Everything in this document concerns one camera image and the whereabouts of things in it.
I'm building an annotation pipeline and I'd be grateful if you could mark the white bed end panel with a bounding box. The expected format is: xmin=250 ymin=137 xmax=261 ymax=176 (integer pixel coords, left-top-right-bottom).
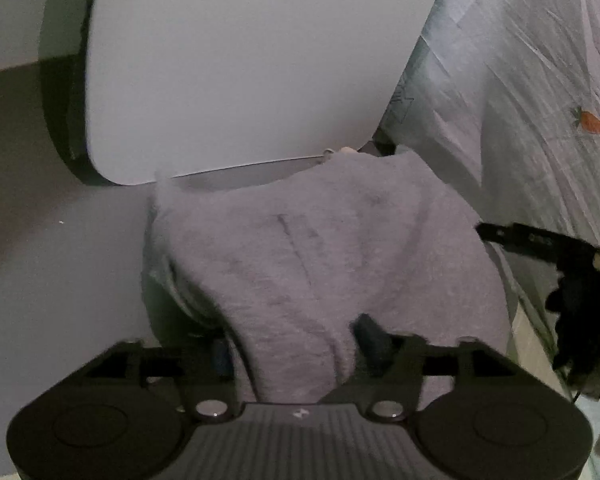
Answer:
xmin=38 ymin=0 xmax=454 ymax=189

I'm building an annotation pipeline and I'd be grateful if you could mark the beige pink folded cloth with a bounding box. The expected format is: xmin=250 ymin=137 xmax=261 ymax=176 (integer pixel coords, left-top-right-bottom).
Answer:
xmin=336 ymin=146 xmax=360 ymax=155

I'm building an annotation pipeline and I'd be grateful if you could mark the light green carrot-print quilt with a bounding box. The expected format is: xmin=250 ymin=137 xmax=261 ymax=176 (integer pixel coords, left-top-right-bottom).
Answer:
xmin=379 ymin=0 xmax=600 ymax=361

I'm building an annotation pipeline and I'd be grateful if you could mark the grey zip hoodie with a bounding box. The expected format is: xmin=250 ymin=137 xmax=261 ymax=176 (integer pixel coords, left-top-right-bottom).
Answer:
xmin=150 ymin=152 xmax=510 ymax=403

